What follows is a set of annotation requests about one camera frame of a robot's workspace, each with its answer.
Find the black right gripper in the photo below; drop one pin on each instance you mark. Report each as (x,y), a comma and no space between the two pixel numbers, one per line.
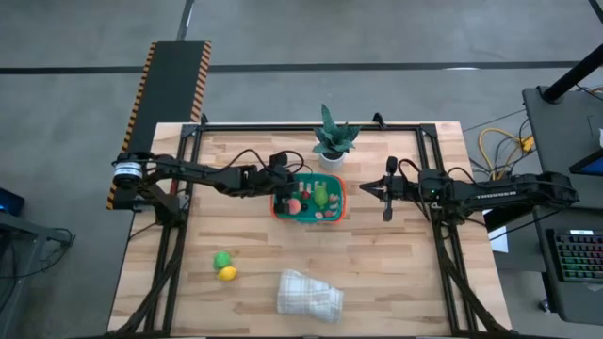
(404,188)

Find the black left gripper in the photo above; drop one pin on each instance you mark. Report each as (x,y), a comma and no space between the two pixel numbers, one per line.
(271,181)

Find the red toy strawberry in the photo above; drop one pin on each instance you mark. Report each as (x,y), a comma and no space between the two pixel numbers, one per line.
(306,194)

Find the teal plastic basket orange rim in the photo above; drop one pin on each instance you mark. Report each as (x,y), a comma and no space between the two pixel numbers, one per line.
(311,219)

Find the green toy lime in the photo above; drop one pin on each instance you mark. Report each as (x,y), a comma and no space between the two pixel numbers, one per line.
(221,260)

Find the yellow toy lemon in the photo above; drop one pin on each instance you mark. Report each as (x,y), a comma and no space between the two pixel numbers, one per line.
(227,273)

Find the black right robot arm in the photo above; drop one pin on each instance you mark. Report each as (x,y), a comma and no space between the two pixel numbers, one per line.
(499,193)

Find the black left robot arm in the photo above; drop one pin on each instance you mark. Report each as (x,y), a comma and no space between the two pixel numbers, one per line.
(212,172)

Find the toy peach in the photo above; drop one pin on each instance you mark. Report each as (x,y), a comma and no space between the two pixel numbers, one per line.
(295,206)

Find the green toy pear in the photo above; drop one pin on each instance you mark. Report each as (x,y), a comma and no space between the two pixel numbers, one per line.
(321,195)

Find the snake plant in white pot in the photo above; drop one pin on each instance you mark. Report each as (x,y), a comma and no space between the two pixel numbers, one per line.
(335,136)

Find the folded white checked towel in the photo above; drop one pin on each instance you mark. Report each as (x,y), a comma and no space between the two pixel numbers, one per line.
(308,296)

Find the white paper sheet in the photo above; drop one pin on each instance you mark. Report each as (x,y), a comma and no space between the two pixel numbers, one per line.
(500,240)

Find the black ramp with striped edges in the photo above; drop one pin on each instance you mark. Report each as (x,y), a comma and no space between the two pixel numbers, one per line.
(165,85)

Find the grey side desk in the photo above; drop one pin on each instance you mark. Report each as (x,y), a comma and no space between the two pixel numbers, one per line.
(556,132)

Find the backlit keyboard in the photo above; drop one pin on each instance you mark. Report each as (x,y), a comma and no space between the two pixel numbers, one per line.
(579,256)

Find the blue lit screen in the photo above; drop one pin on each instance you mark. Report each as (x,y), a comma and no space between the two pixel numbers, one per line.
(591,165)

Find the dark device with blue light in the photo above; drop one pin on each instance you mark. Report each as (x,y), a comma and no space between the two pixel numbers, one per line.
(9,202)

